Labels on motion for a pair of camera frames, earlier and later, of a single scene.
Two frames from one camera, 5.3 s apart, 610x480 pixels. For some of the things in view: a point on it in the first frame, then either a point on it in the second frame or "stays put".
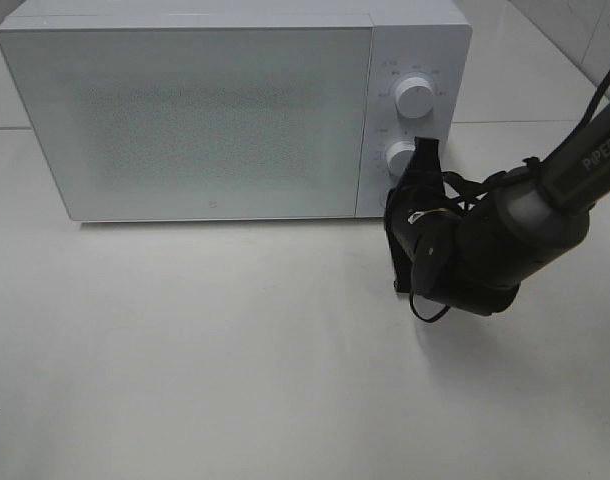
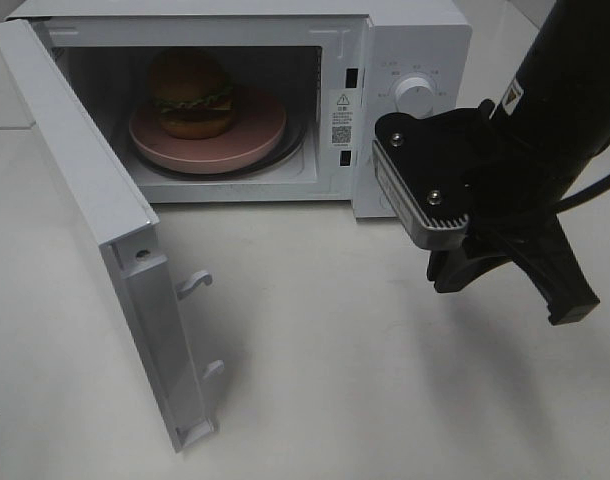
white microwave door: (197, 123) -> (142, 290)
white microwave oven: (218, 110) stays put
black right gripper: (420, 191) -> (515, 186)
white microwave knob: (414, 97) stays put
